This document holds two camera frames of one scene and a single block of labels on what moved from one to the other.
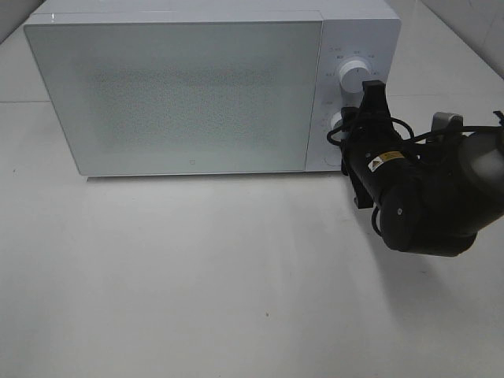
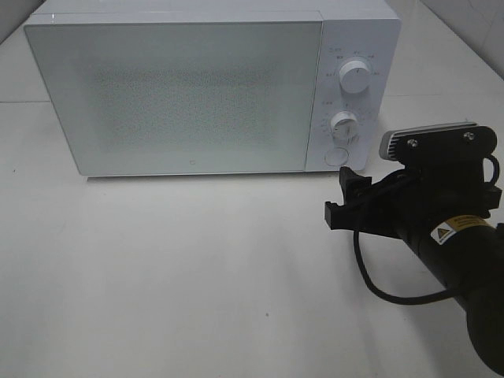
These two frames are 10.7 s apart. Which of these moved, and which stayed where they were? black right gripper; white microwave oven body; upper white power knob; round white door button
Moved: black right gripper
Stayed: round white door button; upper white power knob; white microwave oven body
